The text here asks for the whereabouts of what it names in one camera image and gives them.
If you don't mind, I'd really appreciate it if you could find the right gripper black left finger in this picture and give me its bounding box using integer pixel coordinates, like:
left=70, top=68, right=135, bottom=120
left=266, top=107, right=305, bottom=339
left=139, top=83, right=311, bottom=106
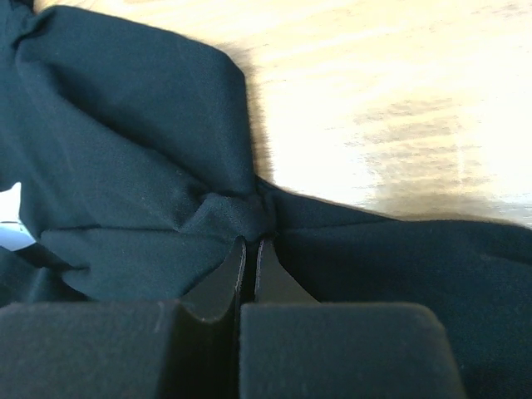
left=1, top=239, right=247, bottom=398

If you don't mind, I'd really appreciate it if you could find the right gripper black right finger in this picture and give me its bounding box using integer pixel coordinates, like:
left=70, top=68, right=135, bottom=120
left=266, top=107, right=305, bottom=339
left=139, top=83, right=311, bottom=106
left=239, top=239, right=466, bottom=398

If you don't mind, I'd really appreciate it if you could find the black t-shirt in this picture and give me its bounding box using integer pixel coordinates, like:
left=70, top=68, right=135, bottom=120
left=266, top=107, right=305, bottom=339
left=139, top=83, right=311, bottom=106
left=1, top=1, right=531, bottom=398

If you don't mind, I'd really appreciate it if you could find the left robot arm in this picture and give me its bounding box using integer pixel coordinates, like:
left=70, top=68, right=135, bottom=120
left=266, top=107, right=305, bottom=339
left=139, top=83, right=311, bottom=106
left=0, top=182, right=36, bottom=251

